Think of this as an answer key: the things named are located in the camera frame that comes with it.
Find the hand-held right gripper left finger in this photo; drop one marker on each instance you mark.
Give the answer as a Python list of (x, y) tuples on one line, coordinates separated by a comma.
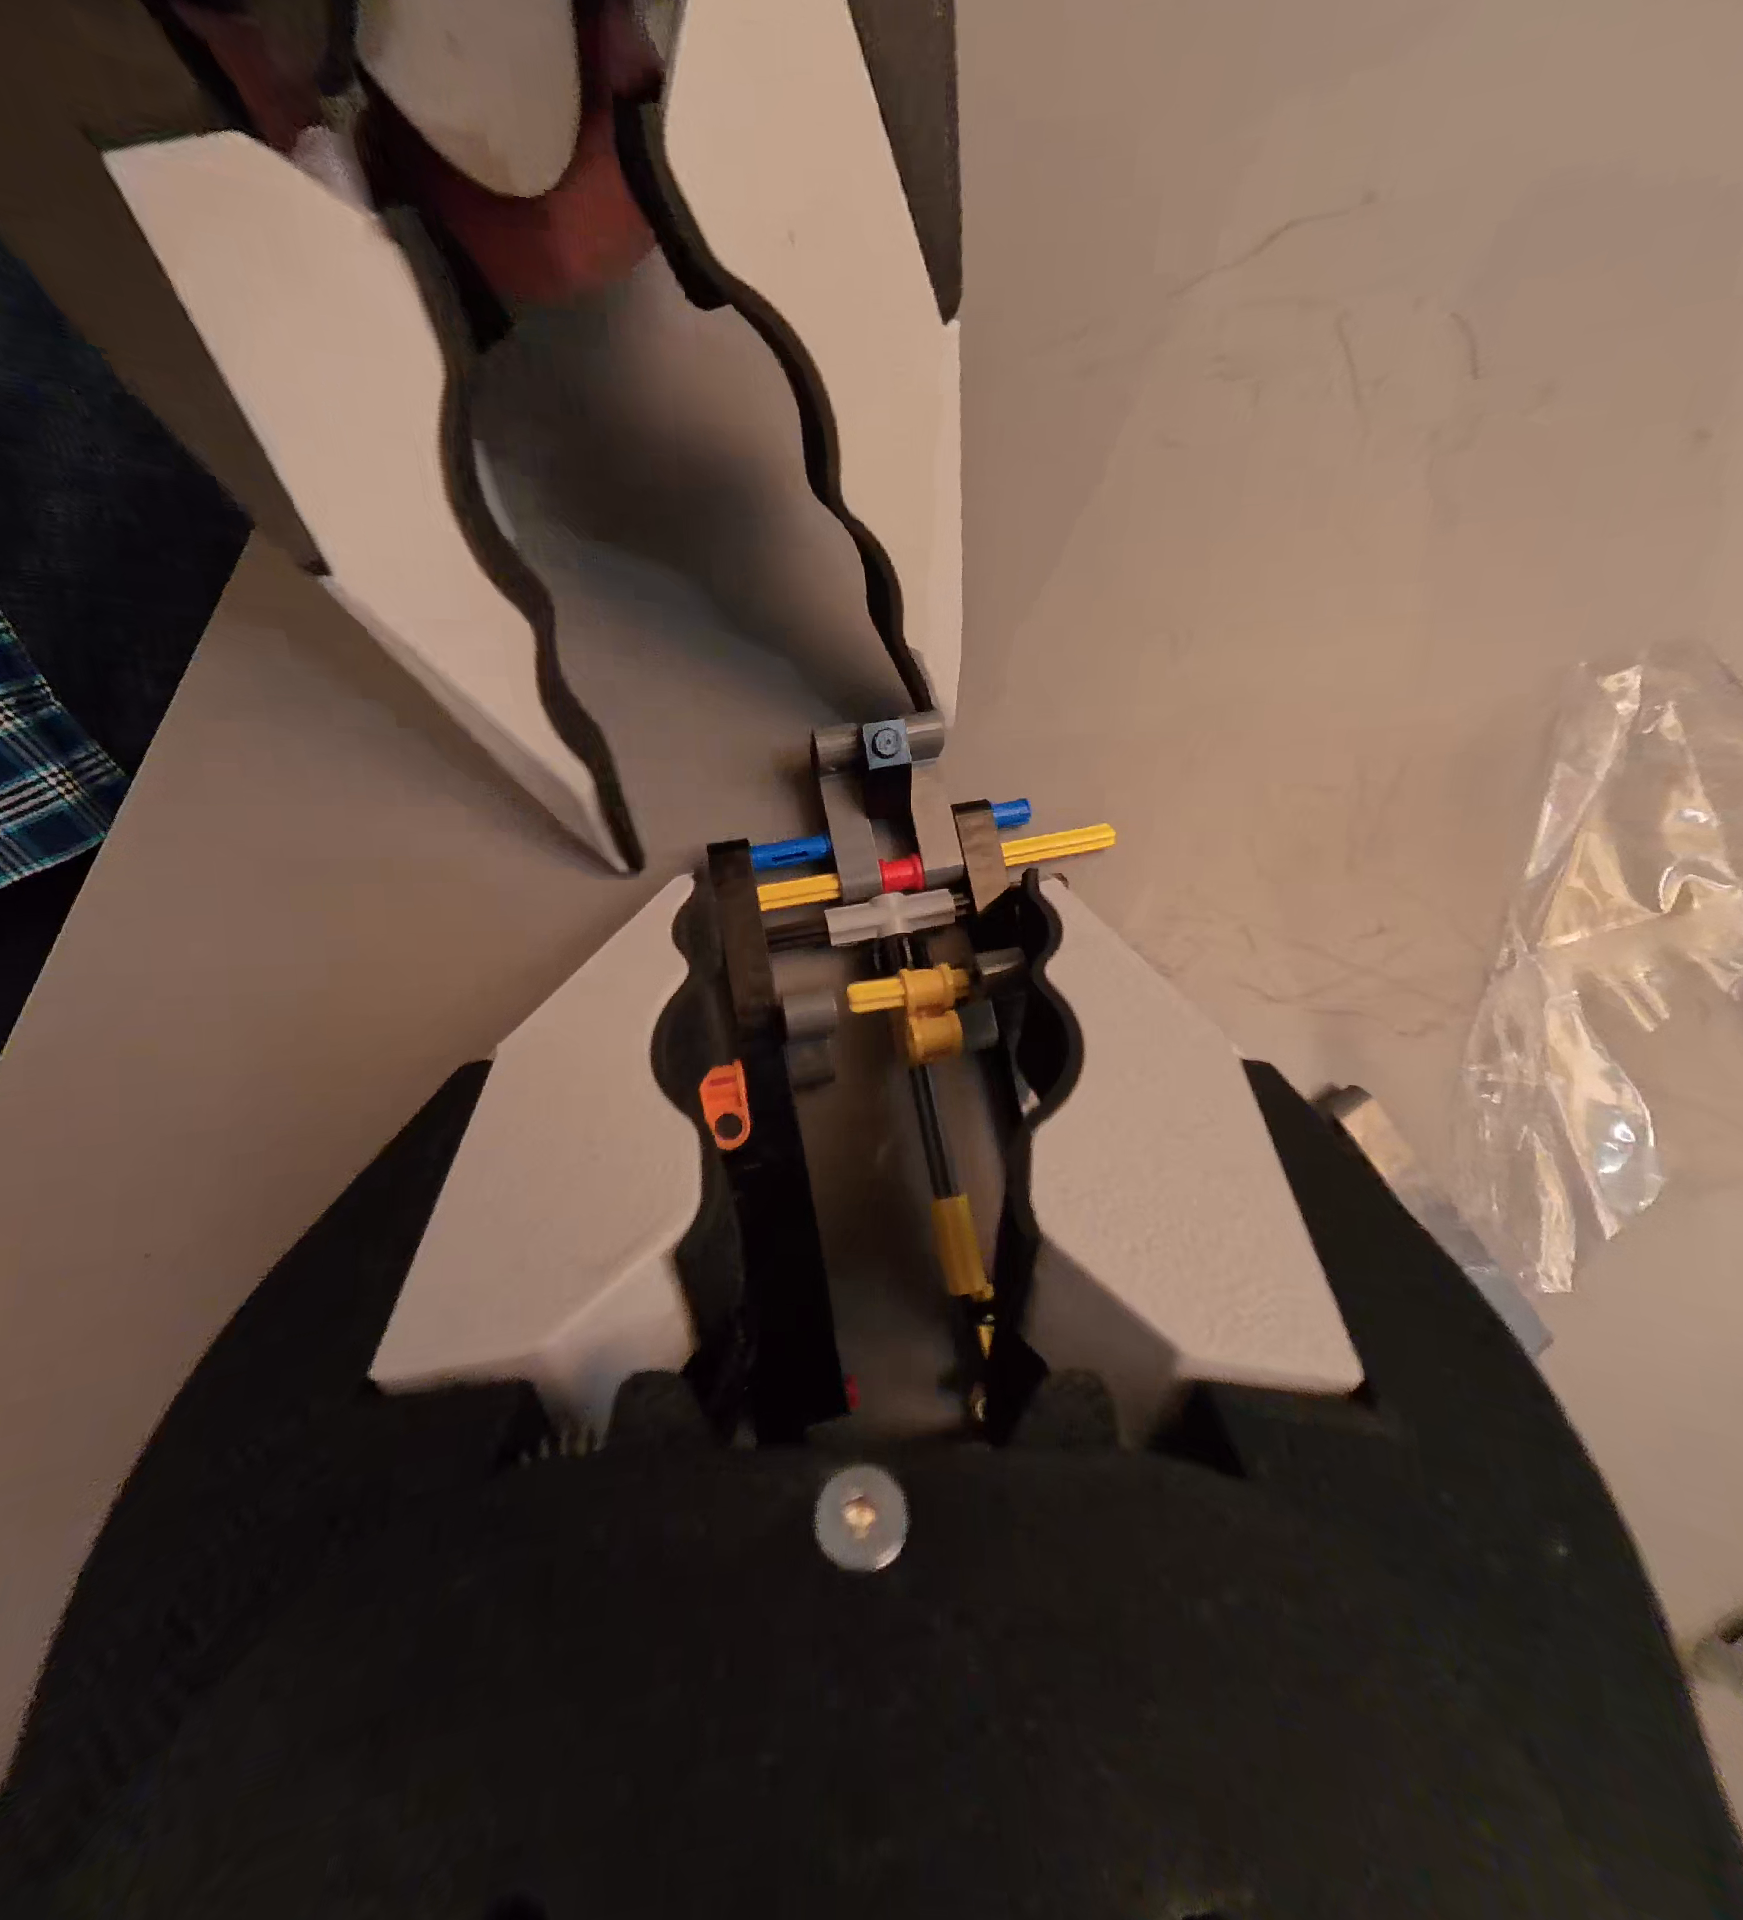
[(541, 1200)]

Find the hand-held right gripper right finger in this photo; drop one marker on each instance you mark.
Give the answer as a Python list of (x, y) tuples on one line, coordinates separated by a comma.
[(1186, 1200)]

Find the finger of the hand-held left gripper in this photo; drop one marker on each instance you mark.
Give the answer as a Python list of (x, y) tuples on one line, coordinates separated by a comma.
[(315, 374), (870, 450)]

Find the black lego drive shaft assembly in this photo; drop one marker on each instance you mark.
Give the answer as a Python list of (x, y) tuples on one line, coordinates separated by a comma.
[(887, 917)]

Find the grey lego beam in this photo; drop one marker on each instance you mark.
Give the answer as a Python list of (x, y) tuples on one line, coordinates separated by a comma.
[(1367, 1124)]

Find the person's left hand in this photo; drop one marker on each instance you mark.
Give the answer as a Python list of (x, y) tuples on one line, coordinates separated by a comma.
[(570, 240)]

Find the blue plaid shirt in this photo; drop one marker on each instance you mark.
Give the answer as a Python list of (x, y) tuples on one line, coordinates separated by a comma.
[(1, 750)]

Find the clear plastic bag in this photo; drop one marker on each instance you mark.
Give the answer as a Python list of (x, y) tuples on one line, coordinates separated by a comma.
[(1636, 974)]

